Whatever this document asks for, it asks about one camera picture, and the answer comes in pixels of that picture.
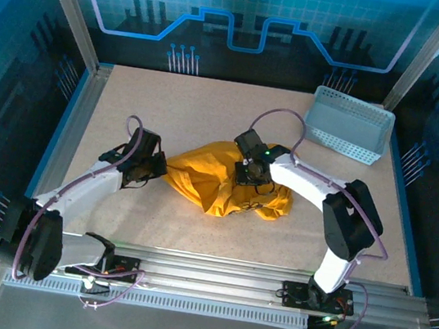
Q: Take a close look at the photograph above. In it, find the yellow t-shirt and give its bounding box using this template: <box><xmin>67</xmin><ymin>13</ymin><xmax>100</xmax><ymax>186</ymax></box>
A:
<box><xmin>157</xmin><ymin>127</ymin><xmax>302</xmax><ymax>228</ymax></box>

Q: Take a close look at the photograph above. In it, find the grey-blue perforated plastic basket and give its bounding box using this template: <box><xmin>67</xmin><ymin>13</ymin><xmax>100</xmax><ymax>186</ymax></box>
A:
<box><xmin>298</xmin><ymin>83</ymin><xmax>400</xmax><ymax>169</ymax></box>

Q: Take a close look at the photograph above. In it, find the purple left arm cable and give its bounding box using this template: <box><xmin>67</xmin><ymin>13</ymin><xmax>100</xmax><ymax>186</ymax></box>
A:
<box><xmin>7</xmin><ymin>100</ymin><xmax>169</xmax><ymax>318</ymax></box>

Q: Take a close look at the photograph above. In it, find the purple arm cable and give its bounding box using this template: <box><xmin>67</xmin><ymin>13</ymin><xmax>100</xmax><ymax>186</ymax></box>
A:
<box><xmin>222</xmin><ymin>102</ymin><xmax>409</xmax><ymax>329</ymax></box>
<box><xmin>7</xmin><ymin>100</ymin><xmax>169</xmax><ymax>318</ymax></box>

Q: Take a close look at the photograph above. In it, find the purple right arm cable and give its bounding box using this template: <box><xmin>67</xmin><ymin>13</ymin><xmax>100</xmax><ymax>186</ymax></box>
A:
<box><xmin>222</xmin><ymin>102</ymin><xmax>409</xmax><ymax>329</ymax></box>

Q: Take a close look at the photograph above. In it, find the aluminium side rail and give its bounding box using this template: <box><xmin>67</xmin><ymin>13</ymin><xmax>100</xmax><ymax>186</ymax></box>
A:
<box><xmin>13</xmin><ymin>53</ymin><xmax>114</xmax><ymax>247</ymax></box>

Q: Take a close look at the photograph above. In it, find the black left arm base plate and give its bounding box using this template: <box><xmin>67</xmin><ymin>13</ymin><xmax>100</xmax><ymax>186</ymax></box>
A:
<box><xmin>65</xmin><ymin>247</ymin><xmax>140</xmax><ymax>285</ymax></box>

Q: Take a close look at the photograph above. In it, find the aluminium frame beam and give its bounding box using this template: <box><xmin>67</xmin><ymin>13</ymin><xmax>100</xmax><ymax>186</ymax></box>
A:
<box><xmin>0</xmin><ymin>222</ymin><xmax>433</xmax><ymax>329</ymax></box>

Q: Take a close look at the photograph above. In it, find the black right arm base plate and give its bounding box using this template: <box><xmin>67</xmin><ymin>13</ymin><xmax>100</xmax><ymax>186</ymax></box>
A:
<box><xmin>279</xmin><ymin>279</ymin><xmax>358</xmax><ymax>318</ymax></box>

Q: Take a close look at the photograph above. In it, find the grey slotted cable duct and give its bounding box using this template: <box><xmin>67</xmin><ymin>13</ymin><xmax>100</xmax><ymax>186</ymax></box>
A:
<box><xmin>2</xmin><ymin>268</ymin><xmax>314</xmax><ymax>329</ymax></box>

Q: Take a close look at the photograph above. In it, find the aluminium frame post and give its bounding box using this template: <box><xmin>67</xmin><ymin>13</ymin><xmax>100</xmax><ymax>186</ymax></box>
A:
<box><xmin>16</xmin><ymin>0</ymin><xmax>112</xmax><ymax>74</ymax></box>
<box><xmin>383</xmin><ymin>0</ymin><xmax>439</xmax><ymax>118</ymax></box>

